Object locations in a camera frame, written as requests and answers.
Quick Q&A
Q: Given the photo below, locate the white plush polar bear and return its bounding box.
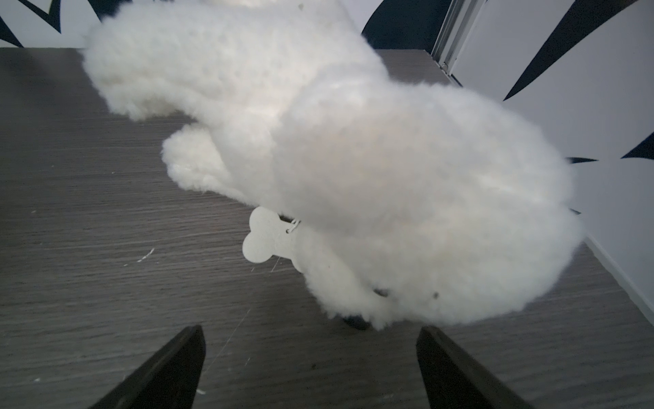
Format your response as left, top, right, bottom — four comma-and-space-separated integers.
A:
82, 1, 585, 330

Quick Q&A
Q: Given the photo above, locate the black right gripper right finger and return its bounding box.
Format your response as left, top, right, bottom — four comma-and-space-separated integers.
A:
416, 327, 534, 409

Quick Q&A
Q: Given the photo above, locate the white bone shaped tag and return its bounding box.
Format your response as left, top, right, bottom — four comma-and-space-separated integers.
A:
242, 207, 301, 272

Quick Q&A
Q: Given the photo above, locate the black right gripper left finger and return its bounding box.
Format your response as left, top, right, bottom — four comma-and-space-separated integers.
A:
90, 325, 206, 409

